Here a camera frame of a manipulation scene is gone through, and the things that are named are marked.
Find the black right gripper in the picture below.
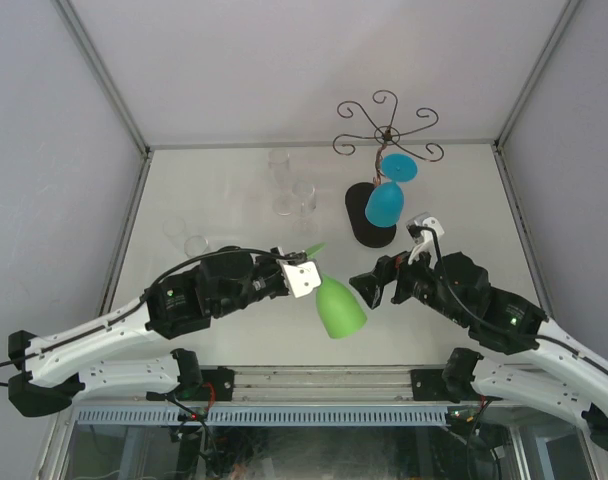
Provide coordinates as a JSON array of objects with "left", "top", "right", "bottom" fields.
[{"left": 348, "top": 239, "right": 466, "bottom": 326}]

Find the green plastic wine glass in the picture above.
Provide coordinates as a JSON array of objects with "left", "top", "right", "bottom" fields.
[{"left": 304, "top": 268, "right": 367, "bottom": 339}]

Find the blue plastic wine glass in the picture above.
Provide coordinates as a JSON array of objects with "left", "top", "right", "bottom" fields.
[{"left": 365, "top": 153, "right": 418, "bottom": 228}]

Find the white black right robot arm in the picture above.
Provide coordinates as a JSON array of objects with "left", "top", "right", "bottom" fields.
[{"left": 349, "top": 252, "right": 608, "bottom": 452}]

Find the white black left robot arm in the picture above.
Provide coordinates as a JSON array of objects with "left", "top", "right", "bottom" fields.
[{"left": 7, "top": 246, "right": 307, "bottom": 418}]

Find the metal wine glass rack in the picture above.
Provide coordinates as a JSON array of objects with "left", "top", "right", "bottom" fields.
[{"left": 332, "top": 89, "right": 445, "bottom": 249}]

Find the clear wine glass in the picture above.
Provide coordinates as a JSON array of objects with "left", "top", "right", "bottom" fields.
[{"left": 292, "top": 180, "right": 317, "bottom": 235}]

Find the clear flute glass front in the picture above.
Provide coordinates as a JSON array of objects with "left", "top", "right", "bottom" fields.
[{"left": 183, "top": 235, "right": 210, "bottom": 258}]

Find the clear glass left rear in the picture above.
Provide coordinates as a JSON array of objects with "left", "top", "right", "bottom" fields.
[{"left": 162, "top": 216, "right": 187, "bottom": 252}]

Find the clear tall champagne flute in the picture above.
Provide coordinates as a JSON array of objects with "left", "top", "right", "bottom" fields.
[{"left": 268, "top": 149, "right": 294, "bottom": 216}]

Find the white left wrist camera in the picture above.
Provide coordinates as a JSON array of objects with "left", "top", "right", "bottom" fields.
[{"left": 280, "top": 260, "right": 323, "bottom": 299}]

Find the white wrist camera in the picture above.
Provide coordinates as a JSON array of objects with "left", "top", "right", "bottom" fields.
[
  {"left": 280, "top": 260, "right": 323, "bottom": 299},
  {"left": 406, "top": 212, "right": 444, "bottom": 264}
]

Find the black right camera cable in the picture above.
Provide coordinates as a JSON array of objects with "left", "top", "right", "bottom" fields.
[{"left": 411, "top": 227, "right": 608, "bottom": 391}]

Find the black camera cable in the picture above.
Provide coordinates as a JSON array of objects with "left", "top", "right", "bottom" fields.
[
  {"left": 0, "top": 247, "right": 308, "bottom": 389},
  {"left": 411, "top": 227, "right": 608, "bottom": 391}
]

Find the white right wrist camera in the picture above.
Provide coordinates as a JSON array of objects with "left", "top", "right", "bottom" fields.
[{"left": 406, "top": 212, "right": 444, "bottom": 264}]

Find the aluminium mounting rail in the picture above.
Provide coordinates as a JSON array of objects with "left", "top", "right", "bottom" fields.
[{"left": 73, "top": 363, "right": 485, "bottom": 403}]

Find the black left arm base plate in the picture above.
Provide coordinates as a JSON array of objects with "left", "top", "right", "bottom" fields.
[{"left": 148, "top": 366, "right": 236, "bottom": 403}]

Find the black left camera cable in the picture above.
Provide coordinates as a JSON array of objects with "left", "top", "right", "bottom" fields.
[{"left": 0, "top": 247, "right": 308, "bottom": 389}]

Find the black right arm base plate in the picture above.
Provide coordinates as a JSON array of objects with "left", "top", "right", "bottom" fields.
[{"left": 410, "top": 368, "right": 463, "bottom": 403}]

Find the blue slotted cable duct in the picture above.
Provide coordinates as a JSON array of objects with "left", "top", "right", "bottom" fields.
[{"left": 74, "top": 405, "right": 448, "bottom": 427}]

